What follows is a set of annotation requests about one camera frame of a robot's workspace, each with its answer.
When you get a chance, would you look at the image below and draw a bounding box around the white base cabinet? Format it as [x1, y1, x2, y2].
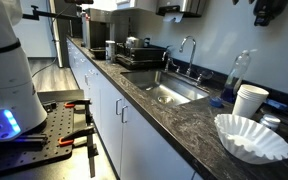
[66, 38, 198, 180]

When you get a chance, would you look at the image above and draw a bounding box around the black dish rack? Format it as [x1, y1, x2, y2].
[116, 42, 168, 70]

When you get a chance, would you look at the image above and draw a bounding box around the black wall soap dispenser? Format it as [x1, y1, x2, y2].
[253, 0, 288, 27]

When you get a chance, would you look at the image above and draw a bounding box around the black clamp orange handle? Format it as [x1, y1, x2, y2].
[63, 98, 94, 126]
[57, 123, 100, 179]

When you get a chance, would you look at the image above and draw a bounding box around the chrome gooseneck faucet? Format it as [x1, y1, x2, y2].
[178, 35, 198, 77]

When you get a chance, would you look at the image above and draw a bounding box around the small white jar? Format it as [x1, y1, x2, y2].
[259, 114, 282, 132]

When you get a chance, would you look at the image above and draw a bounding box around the white wall cabinet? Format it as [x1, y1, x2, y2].
[115, 0, 160, 13]

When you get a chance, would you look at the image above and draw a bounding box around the chrome faucet lever handle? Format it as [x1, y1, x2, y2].
[196, 69, 214, 86]
[161, 49, 181, 73]

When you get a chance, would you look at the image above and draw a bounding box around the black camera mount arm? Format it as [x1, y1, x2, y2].
[22, 4, 82, 22]

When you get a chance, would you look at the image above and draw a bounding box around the steel cylindrical canister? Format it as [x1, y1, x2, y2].
[104, 40, 117, 64]

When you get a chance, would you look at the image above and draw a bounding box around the steel coffee machine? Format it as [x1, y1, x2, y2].
[81, 7, 131, 51]

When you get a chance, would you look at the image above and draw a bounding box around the blue sponge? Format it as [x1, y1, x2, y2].
[263, 98, 288, 111]

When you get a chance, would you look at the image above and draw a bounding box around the stainless steel sink basin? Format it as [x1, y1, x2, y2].
[121, 69, 210, 107]

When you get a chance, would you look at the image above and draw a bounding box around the black drip tray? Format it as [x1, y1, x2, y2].
[89, 47, 107, 60]

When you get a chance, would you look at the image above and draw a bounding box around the white coffee filter stack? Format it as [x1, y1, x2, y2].
[213, 113, 288, 165]

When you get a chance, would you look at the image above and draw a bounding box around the black stereo camera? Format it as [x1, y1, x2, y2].
[63, 0, 94, 5]

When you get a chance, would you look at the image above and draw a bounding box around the stainless steel kettle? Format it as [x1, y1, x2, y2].
[124, 36, 145, 49]

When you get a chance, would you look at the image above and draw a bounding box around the small blue cap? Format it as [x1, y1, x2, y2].
[209, 96, 224, 108]

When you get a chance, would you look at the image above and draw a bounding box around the white paper cup stack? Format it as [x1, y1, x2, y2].
[231, 83, 270, 119]

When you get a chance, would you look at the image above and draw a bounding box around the clear dish soap bottle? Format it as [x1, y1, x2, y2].
[221, 49, 252, 104]

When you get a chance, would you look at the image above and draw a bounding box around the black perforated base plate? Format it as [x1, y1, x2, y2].
[0, 100, 76, 174]

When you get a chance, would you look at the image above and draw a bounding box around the white paper towel sheet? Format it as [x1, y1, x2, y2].
[162, 12, 184, 24]

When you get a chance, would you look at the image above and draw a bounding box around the black camera cable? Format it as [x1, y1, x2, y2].
[31, 19, 59, 78]

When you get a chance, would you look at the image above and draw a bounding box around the steel paper towel dispenser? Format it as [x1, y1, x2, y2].
[155, 0, 208, 18]

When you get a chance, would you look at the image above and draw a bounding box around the black metal rail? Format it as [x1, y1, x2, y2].
[0, 133, 48, 149]

